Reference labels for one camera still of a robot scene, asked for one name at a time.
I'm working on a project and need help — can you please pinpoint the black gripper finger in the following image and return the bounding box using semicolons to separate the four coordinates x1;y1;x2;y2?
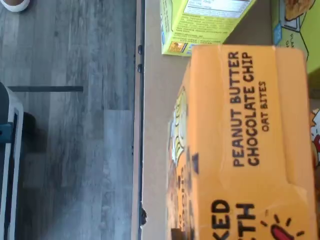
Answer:
171;227;191;240

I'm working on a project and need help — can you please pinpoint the orange peanut butter oat box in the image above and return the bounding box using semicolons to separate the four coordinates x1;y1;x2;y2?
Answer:
166;44;320;240

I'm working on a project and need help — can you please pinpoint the grey mobile robot base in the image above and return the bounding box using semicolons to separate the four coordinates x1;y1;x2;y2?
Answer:
0;81;25;240

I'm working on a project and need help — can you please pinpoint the orange oat bites box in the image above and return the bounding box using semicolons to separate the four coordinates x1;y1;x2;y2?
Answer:
309;108;320;240

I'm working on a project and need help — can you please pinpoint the green apple pie oat box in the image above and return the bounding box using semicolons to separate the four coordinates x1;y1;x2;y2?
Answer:
159;0;257;56
271;0;320;75

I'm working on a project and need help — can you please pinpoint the black floor tape strip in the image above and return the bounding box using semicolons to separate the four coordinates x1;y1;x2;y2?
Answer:
7;85;84;93

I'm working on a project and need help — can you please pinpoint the teal metal bracket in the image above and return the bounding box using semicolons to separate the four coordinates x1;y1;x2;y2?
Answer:
0;124;13;144

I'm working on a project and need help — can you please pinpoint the black metal shelf rail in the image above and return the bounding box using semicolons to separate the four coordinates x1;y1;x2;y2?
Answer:
138;0;148;240

